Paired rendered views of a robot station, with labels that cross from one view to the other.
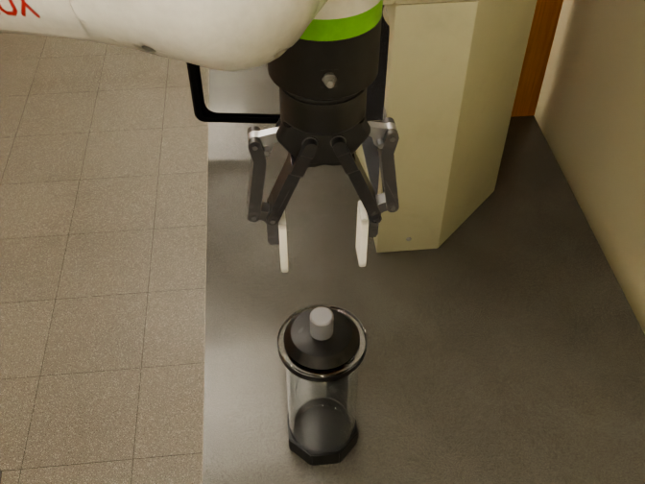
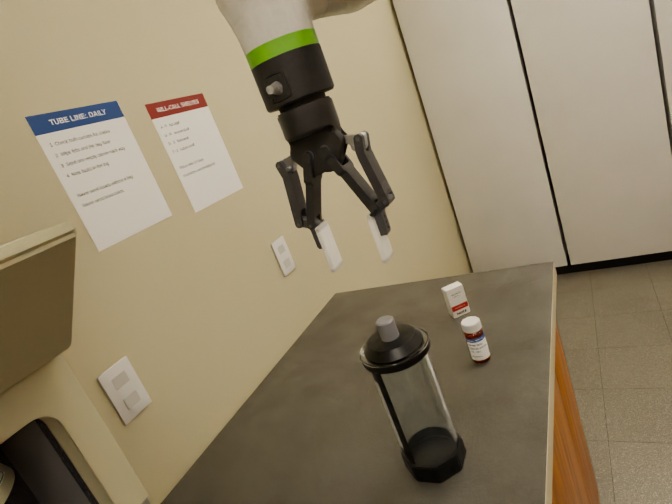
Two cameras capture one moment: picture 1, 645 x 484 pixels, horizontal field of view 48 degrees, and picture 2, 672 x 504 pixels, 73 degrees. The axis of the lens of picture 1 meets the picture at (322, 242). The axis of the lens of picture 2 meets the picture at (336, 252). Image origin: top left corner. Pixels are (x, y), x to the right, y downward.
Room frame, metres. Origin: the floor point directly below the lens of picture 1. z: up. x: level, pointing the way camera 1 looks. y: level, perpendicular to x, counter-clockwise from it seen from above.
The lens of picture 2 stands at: (1.04, 0.35, 1.52)
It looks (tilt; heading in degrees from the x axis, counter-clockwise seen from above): 16 degrees down; 217
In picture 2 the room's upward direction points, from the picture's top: 21 degrees counter-clockwise
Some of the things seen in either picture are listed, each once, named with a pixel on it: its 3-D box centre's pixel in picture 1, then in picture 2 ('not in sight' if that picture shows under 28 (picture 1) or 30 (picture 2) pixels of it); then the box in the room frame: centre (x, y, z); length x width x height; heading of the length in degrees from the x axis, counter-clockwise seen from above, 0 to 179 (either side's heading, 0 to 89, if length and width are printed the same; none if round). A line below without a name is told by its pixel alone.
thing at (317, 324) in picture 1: (322, 332); (391, 338); (0.53, 0.00, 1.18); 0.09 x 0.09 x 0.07
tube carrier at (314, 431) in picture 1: (322, 387); (414, 401); (0.53, 0.00, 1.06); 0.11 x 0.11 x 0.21
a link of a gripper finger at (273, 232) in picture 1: (263, 222); (386, 214); (0.52, 0.06, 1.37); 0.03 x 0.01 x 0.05; 96
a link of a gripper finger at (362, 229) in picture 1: (362, 233); (329, 246); (0.53, -0.04, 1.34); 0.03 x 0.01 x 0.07; 6
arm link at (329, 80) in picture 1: (322, 41); (293, 82); (0.53, 0.00, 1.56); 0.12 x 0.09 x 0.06; 6
